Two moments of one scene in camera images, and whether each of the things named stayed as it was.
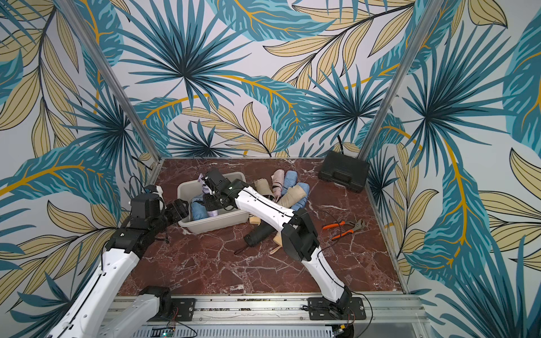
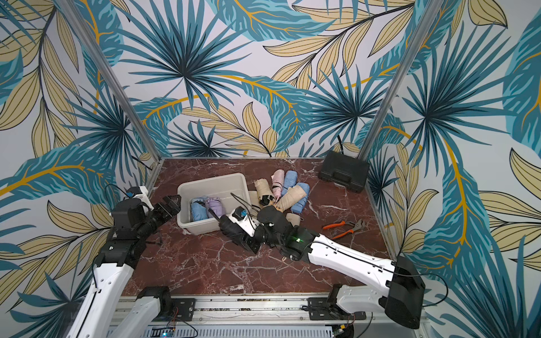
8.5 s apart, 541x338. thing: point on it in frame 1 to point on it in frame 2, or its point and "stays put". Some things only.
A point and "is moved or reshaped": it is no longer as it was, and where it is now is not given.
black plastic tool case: x=349 y=172 stays put
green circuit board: x=164 y=332 stays put
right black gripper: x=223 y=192 to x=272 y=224
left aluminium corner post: x=99 y=60 stays put
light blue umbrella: x=199 y=209 stays put
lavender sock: x=206 y=189 is moved or reshaped
